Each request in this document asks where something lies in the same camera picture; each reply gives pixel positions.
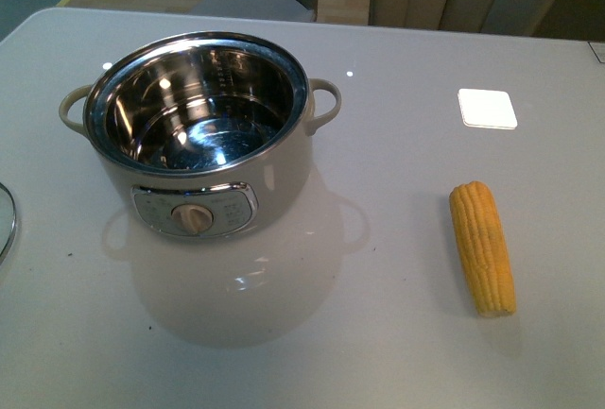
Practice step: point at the yellow corn cob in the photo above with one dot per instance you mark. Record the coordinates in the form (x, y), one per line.
(482, 249)

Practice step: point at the table label sticker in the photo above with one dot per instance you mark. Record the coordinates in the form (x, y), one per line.
(598, 48)

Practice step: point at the beige electric cooking pot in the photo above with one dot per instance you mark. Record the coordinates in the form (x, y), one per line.
(205, 134)

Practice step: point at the glass pot lid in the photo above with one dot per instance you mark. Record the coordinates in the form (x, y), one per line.
(8, 221)

